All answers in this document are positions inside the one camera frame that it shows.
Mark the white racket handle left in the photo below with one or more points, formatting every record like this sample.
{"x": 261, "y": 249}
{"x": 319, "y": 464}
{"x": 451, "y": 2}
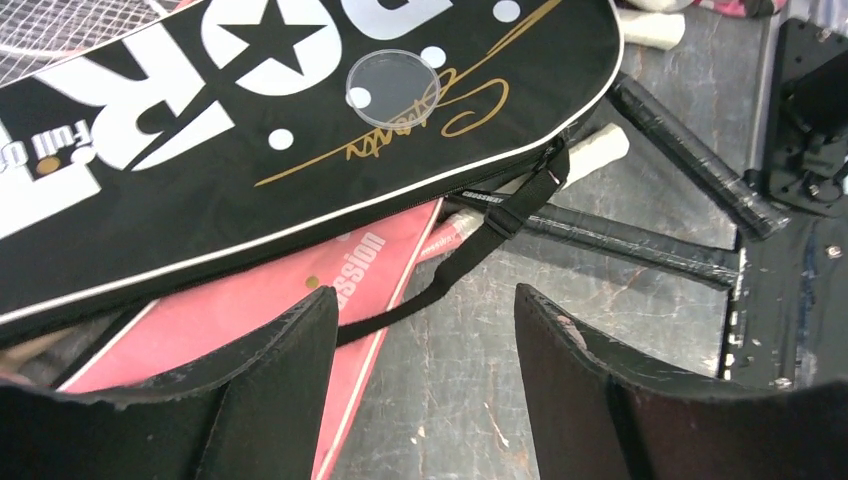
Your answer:
{"x": 599, "y": 149}

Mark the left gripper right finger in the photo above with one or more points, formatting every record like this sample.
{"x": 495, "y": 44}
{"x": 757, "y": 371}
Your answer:
{"x": 601, "y": 409}

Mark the black SPORT racket bag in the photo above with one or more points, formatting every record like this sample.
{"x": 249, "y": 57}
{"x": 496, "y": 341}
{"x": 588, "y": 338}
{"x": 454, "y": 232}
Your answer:
{"x": 219, "y": 137}

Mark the pink camouflage cloth bag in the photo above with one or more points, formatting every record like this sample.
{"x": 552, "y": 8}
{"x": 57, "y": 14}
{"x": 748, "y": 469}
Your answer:
{"x": 732, "y": 8}

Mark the white frame badminton racket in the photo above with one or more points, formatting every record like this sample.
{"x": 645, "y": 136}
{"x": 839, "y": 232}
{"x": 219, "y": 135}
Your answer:
{"x": 37, "y": 33}

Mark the black racket handle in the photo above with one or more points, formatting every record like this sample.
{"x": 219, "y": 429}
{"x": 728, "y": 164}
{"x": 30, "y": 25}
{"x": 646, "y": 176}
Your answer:
{"x": 749, "y": 211}
{"x": 506, "y": 215}

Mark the black racket handle right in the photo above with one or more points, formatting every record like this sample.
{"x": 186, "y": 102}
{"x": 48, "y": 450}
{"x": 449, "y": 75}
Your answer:
{"x": 749, "y": 211}

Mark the black racket handle left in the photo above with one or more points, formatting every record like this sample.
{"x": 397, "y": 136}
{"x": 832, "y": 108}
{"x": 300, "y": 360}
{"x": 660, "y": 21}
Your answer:
{"x": 506, "y": 215}

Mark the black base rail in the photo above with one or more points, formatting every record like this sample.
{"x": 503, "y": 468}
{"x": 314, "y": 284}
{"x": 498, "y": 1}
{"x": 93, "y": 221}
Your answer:
{"x": 787, "y": 322}

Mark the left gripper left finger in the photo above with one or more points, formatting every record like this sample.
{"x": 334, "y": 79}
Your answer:
{"x": 251, "y": 409}

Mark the clear plastic tube lid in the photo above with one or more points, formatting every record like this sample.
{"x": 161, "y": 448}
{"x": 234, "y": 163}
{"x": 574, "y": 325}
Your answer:
{"x": 392, "y": 89}

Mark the white racket handle right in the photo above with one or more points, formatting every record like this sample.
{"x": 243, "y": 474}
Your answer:
{"x": 662, "y": 31}

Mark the pink SPORT racket bag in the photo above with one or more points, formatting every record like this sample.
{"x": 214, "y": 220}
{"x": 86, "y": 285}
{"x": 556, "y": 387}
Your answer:
{"x": 366, "y": 268}

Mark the white racket handle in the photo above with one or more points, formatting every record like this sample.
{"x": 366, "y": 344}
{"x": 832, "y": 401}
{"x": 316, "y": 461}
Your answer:
{"x": 662, "y": 31}
{"x": 599, "y": 149}

